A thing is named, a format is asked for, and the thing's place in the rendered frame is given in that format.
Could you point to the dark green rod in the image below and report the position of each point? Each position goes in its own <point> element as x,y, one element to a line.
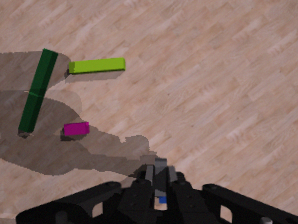
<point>37,90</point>

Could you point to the small magenta block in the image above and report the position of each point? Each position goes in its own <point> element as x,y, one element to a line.
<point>76,128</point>

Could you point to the small dark blue block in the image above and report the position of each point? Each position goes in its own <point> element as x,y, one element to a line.
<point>162,199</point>

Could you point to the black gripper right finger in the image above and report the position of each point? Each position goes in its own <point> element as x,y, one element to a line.
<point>192,206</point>

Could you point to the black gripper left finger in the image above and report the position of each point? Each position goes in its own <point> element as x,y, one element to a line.
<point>128,206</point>

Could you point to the lime green rod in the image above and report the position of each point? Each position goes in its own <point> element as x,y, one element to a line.
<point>97,66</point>

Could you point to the grey rod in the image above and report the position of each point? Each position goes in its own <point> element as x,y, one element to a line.
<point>160,176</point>

